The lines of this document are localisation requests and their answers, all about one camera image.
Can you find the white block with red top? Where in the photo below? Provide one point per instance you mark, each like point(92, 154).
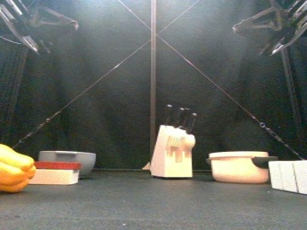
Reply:
point(53, 176)

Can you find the white toy sushi roll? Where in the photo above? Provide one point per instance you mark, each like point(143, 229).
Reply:
point(286, 176)

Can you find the metal vertical frame pole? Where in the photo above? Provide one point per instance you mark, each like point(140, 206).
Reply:
point(152, 60)

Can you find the grey toy bowl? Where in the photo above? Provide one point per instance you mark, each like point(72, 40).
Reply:
point(80, 161)

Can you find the yellow toy bell pepper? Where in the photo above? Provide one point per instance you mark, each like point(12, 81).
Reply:
point(13, 170)

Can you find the small beige wedge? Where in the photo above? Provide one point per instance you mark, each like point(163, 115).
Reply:
point(147, 167)

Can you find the black rear frame rail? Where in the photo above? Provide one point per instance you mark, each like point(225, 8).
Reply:
point(120, 170)

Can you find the beige wooden knife block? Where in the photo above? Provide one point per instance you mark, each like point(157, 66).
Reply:
point(167, 161)

